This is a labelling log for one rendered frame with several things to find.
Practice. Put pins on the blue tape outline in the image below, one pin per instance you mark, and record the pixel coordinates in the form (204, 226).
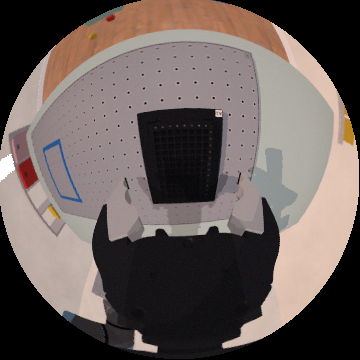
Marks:
(50, 146)

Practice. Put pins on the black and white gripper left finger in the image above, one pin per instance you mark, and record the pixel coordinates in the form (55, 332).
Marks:
(117, 226)

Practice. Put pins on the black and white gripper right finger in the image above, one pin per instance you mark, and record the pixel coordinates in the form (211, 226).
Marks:
(252, 218)

